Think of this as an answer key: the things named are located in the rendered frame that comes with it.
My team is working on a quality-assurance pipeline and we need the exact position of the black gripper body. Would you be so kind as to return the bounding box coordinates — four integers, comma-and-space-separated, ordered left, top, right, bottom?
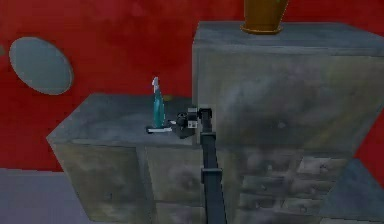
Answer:
175, 112, 197, 140

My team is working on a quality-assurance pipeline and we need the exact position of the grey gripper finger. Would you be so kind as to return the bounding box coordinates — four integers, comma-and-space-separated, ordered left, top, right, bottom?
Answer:
146, 120, 177, 134

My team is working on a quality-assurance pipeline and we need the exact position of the teal spray bottle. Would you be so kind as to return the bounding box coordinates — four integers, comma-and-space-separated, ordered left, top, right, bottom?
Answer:
151, 76, 167, 129

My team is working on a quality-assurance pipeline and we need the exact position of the grey oval wall plate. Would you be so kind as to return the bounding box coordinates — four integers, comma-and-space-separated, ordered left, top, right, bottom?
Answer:
8, 36, 74, 96

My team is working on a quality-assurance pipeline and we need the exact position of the grey stone cabinet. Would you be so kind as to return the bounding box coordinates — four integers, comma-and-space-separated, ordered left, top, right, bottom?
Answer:
46, 20, 384, 224

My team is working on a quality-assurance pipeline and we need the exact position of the brown vase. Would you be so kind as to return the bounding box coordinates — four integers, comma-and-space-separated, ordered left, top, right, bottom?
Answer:
239, 0, 290, 36

